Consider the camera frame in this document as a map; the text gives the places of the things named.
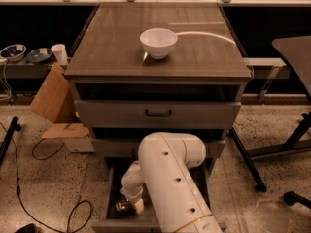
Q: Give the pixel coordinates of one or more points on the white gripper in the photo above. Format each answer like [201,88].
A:
[132,195]

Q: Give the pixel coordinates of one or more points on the crushed orange can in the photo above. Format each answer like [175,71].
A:
[122,206]

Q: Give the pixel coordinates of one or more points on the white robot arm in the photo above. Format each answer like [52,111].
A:
[162,168]

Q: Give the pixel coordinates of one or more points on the grey top drawer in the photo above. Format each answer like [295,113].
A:
[172,106]

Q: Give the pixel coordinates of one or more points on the grey drawer cabinet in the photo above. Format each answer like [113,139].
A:
[205,53]

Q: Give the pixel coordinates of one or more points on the brown cardboard box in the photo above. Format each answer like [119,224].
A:
[55,102]

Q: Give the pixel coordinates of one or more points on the black stand leg left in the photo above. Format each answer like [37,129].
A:
[14,126]

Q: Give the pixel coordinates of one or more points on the black caster foot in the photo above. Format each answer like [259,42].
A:
[291,198]

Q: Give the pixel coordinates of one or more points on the white bowl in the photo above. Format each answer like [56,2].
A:
[158,42]

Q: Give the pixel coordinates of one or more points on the white paper cup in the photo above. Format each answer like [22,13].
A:
[60,54]

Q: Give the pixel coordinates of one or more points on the blue bowl right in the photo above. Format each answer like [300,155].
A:
[40,55]

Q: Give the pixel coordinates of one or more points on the blue bowl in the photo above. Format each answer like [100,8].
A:
[40,55]
[13,53]

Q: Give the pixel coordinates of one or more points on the grey low shelf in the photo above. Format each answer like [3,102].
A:
[24,69]

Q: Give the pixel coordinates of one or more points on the blue bowl left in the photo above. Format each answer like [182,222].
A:
[13,53]

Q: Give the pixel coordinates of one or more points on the dark side table top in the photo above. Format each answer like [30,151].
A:
[296,51]

